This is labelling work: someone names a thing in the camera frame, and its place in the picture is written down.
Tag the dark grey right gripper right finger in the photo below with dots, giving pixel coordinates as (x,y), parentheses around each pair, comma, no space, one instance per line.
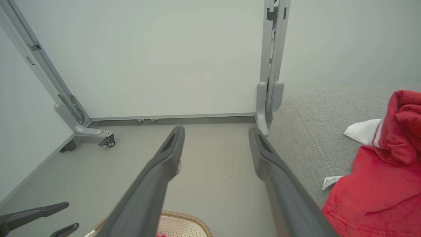
(286,197)

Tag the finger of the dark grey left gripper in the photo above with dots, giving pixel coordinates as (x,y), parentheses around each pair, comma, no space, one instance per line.
(67,229)
(29,215)

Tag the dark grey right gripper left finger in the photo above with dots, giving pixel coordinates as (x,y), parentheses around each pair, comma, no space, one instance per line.
(148,191)

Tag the red garment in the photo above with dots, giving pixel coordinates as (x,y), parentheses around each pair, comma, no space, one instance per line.
(378,191)

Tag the grey fabric sofa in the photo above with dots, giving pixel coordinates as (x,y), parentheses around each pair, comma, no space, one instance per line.
(306,138)

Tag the pink plastic laundry basket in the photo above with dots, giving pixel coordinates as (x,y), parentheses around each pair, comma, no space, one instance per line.
(184,227)

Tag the black caster wheel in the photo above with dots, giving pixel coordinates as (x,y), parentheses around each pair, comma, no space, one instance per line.
(108,141)
(68,146)

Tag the long grey partition foot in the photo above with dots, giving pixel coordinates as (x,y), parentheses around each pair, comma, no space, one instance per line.
(82,130)

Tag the curved grey partition foot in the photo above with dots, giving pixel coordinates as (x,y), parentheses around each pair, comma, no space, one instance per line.
(278,97)
(261,108)

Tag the grey partition bottom rail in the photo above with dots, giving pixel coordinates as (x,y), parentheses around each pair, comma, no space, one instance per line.
(181,119)

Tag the upright grey partition post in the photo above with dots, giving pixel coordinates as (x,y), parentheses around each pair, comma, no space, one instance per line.
(274,42)

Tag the white partition panels on frame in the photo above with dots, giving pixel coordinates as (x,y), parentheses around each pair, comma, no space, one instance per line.
(39,56)

